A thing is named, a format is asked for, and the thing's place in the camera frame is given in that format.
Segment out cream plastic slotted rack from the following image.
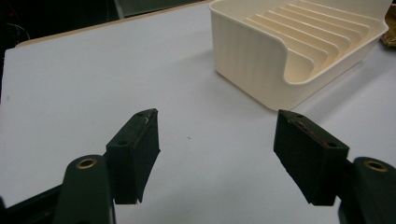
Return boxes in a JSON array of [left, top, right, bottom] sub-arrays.
[[208, 0, 394, 111]]

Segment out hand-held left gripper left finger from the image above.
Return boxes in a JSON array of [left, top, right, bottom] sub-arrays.
[[53, 107, 162, 224]]

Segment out brown crumpled object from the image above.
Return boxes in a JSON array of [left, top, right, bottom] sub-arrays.
[[381, 3, 396, 49]]

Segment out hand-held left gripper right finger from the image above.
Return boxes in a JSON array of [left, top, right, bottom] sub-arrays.
[[273, 108, 396, 224]]

